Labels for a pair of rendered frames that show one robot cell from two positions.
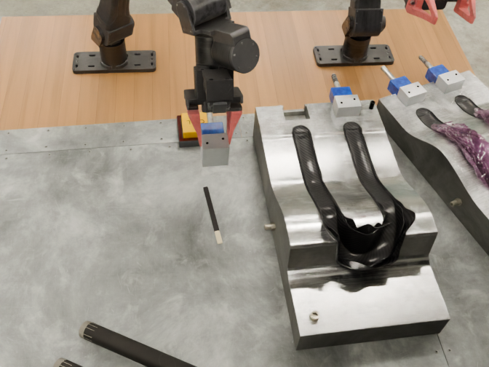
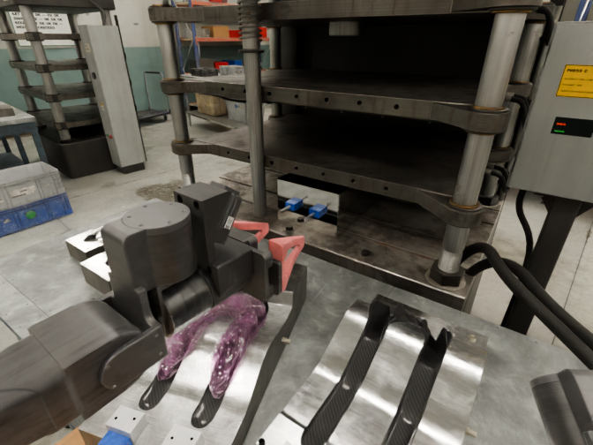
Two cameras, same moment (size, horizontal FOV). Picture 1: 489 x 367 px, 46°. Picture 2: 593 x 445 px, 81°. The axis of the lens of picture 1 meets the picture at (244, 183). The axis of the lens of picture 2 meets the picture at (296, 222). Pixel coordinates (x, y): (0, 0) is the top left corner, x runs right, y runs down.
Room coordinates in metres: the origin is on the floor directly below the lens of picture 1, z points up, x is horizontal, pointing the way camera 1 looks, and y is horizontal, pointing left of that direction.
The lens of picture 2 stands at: (1.08, 0.00, 1.44)
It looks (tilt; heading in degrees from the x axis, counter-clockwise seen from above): 28 degrees down; 226
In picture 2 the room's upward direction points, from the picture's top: straight up
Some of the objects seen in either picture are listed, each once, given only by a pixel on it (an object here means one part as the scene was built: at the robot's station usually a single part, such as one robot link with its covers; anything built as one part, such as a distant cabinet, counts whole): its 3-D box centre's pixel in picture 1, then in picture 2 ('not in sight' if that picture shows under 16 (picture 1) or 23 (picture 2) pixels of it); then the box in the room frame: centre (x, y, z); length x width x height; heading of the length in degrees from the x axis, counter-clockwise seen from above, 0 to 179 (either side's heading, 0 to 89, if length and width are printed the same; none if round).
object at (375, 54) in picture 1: (356, 44); not in sight; (1.18, -0.25, 0.84); 0.20 x 0.07 x 0.08; 99
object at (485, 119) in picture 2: not in sight; (344, 103); (-0.09, -0.93, 1.20); 1.29 x 0.83 x 0.19; 101
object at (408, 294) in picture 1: (341, 203); (389, 388); (0.66, -0.19, 0.87); 0.50 x 0.26 x 0.14; 11
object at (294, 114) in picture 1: (295, 118); not in sight; (0.87, -0.10, 0.87); 0.05 x 0.05 x 0.04; 11
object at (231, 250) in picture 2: not in sight; (216, 229); (0.91, -0.30, 1.25); 0.07 x 0.06 x 0.11; 99
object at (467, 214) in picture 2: not in sight; (341, 161); (-0.09, -0.93, 0.96); 1.29 x 0.83 x 0.18; 101
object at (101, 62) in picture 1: (113, 50); not in sight; (1.09, 0.34, 0.84); 0.20 x 0.07 x 0.08; 99
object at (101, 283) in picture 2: not in sight; (129, 265); (0.84, -0.97, 0.84); 0.20 x 0.15 x 0.07; 11
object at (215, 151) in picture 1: (212, 130); not in sight; (0.76, 0.07, 0.93); 0.13 x 0.05 x 0.05; 12
